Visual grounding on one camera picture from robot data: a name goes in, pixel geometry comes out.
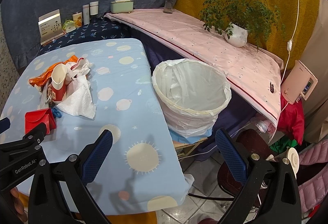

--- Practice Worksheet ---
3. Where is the small red white paper cup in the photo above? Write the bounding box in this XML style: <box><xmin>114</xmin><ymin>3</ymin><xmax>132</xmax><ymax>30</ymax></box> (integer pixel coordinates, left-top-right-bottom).
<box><xmin>24</xmin><ymin>108</ymin><xmax>57</xmax><ymax>135</ymax></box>

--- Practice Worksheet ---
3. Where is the white tissue cloth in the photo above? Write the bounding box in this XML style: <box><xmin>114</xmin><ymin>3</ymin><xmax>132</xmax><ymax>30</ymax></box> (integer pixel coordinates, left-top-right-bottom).
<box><xmin>34</xmin><ymin>57</ymin><xmax>96</xmax><ymax>119</ymax></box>

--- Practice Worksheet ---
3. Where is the orange snack wrapper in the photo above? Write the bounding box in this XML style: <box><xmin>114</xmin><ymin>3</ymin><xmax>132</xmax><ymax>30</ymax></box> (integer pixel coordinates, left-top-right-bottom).
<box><xmin>28</xmin><ymin>55</ymin><xmax>78</xmax><ymax>88</ymax></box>

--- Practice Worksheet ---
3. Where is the large red white paper cup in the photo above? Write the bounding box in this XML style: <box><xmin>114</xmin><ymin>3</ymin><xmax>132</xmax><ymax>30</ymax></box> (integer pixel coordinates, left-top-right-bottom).
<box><xmin>51</xmin><ymin>64</ymin><xmax>68</xmax><ymax>103</ymax></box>

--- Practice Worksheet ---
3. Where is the white lined trash bin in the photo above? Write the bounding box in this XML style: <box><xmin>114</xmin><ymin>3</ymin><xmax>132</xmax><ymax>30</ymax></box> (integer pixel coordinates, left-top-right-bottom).
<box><xmin>152</xmin><ymin>59</ymin><xmax>232</xmax><ymax>139</ymax></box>

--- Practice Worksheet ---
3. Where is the person hand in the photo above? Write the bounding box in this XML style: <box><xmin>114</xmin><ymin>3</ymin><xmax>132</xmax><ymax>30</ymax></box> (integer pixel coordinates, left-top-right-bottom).
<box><xmin>10</xmin><ymin>187</ymin><xmax>28</xmax><ymax>223</ymax></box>

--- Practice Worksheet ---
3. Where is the dark red stool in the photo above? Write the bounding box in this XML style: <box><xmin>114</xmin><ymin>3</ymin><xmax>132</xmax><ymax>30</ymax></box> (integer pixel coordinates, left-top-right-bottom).
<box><xmin>215</xmin><ymin>128</ymin><xmax>279</xmax><ymax>214</ymax></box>

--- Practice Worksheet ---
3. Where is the red cloth pile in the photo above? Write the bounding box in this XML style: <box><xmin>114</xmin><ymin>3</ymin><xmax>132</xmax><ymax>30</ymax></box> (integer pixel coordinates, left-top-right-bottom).
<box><xmin>277</xmin><ymin>95</ymin><xmax>305</xmax><ymax>145</ymax></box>

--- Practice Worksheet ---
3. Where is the light blue planet tablecloth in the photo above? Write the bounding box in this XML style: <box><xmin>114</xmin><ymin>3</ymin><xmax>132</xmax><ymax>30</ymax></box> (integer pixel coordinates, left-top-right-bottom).
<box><xmin>1</xmin><ymin>38</ymin><xmax>193</xmax><ymax>215</ymax></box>

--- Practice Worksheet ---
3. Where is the pink quilted jacket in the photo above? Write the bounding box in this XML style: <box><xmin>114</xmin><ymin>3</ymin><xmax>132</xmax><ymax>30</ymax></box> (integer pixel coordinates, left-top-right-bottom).
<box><xmin>296</xmin><ymin>139</ymin><xmax>327</xmax><ymax>213</ymax></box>

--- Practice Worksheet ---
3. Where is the black hair clip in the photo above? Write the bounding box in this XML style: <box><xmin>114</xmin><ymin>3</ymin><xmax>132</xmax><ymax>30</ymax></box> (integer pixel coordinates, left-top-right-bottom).
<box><xmin>270</xmin><ymin>82</ymin><xmax>275</xmax><ymax>94</ymax></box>

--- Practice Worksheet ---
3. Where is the pink bed sheet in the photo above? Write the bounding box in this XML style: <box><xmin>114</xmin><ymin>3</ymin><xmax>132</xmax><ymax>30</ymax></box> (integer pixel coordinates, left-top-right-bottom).
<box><xmin>105</xmin><ymin>8</ymin><xmax>283</xmax><ymax>126</ymax></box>

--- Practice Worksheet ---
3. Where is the pink electric kettle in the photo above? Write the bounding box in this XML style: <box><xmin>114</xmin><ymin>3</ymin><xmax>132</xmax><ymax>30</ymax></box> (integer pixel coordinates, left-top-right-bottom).
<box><xmin>281</xmin><ymin>60</ymin><xmax>318</xmax><ymax>105</ymax></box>

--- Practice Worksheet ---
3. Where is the green white small packet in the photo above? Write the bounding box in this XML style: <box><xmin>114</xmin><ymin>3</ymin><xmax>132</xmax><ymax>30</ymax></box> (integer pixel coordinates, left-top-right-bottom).
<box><xmin>62</xmin><ymin>20</ymin><xmax>76</xmax><ymax>34</ymax></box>

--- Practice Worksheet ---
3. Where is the navy floral cloth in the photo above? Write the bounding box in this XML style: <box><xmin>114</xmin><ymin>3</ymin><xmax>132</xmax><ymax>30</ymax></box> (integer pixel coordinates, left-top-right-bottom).
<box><xmin>38</xmin><ymin>17</ymin><xmax>131</xmax><ymax>55</ymax></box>

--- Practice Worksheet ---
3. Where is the yellow small box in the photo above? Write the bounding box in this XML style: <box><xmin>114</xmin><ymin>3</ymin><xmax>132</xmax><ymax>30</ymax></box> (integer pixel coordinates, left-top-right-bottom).
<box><xmin>72</xmin><ymin>12</ymin><xmax>82</xmax><ymax>29</ymax></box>

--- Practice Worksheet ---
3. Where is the white tall bottle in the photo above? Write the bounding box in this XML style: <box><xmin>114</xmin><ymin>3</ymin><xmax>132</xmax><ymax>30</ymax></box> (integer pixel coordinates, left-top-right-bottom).
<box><xmin>82</xmin><ymin>4</ymin><xmax>90</xmax><ymax>25</ymax></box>

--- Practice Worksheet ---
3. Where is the potted green plant white pot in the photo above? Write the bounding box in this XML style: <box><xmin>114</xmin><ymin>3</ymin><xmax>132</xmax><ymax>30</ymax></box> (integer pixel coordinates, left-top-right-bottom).
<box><xmin>199</xmin><ymin>0</ymin><xmax>286</xmax><ymax>48</ymax></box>

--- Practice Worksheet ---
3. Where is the white jar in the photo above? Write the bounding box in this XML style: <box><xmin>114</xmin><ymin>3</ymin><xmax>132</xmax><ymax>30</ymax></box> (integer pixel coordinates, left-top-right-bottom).
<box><xmin>90</xmin><ymin>1</ymin><xmax>99</xmax><ymax>16</ymax></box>

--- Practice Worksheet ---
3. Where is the mint green box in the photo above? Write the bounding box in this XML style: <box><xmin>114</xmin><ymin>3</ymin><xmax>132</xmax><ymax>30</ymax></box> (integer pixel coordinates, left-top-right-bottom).
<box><xmin>110</xmin><ymin>0</ymin><xmax>134</xmax><ymax>14</ymax></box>

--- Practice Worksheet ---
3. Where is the white power cord switch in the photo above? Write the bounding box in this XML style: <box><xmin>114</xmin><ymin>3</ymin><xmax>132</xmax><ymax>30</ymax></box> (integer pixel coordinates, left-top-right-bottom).
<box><xmin>280</xmin><ymin>0</ymin><xmax>300</xmax><ymax>84</ymax></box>

